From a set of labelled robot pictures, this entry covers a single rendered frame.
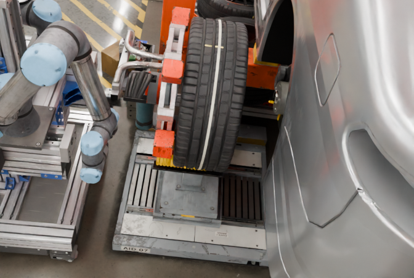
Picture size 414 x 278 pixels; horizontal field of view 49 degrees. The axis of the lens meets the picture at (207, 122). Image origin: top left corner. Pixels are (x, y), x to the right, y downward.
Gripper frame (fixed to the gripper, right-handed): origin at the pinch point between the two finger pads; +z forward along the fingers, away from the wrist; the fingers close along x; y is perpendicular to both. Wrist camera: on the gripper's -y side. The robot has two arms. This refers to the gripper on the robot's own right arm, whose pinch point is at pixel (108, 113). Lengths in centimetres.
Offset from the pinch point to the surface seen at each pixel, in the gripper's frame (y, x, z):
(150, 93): 4.6, -15.7, 10.5
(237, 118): 18, -51, -11
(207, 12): -45, -41, 159
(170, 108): 15.3, -25.1, -8.1
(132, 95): 15.5, -9.8, -3.6
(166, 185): -60, -27, 11
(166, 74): 29.9, -22.1, -5.9
